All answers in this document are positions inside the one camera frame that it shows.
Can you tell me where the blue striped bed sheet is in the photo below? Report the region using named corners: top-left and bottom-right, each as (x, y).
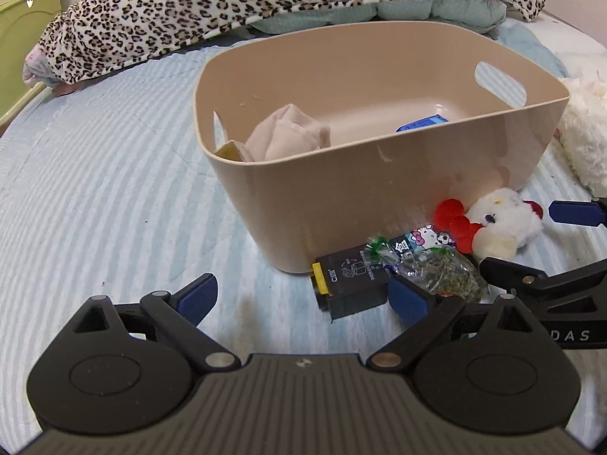
top-left (0, 24), bottom-right (607, 389)

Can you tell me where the pink folded cloth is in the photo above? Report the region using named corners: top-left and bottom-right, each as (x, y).
top-left (244, 105), bottom-right (332, 162)

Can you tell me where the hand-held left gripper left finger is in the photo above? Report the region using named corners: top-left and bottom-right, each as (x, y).
top-left (66, 272), bottom-right (242, 373)

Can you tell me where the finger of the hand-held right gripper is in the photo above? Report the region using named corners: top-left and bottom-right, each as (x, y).
top-left (479, 256), bottom-right (607, 316)
top-left (549, 198), bottom-right (607, 228)

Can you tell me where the white fluffy blanket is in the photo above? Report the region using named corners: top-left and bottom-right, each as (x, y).
top-left (557, 76), bottom-right (607, 195)

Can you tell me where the leopard print blanket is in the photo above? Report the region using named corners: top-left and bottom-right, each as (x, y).
top-left (35, 0), bottom-right (546, 98)

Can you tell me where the cartoon sticker pack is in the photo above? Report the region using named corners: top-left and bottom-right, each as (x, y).
top-left (390, 227), bottom-right (468, 259)

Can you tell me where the beige plastic basket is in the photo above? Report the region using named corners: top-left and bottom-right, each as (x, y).
top-left (193, 21), bottom-right (571, 276)

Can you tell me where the teal quilted comforter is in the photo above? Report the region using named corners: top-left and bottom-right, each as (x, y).
top-left (249, 0), bottom-right (508, 34)

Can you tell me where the clear bag of dried herbs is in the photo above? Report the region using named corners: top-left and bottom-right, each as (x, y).
top-left (365, 234), bottom-right (489, 304)

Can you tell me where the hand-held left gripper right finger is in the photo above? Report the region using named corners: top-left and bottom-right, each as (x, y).
top-left (367, 275), bottom-right (541, 370)

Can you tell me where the yellow item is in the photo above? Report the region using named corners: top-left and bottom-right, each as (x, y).
top-left (214, 140), bottom-right (247, 162)

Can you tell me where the pink crumpled cloth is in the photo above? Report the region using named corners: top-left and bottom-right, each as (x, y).
top-left (21, 42), bottom-right (62, 88)

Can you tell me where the blue packet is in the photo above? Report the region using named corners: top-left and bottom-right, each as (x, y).
top-left (396, 115), bottom-right (449, 133)

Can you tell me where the white plush toy red bow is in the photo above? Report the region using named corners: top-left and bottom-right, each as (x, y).
top-left (435, 188), bottom-right (545, 261)

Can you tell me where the black box with yellow end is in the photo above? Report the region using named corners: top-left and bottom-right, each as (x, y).
top-left (311, 245), bottom-right (396, 320)

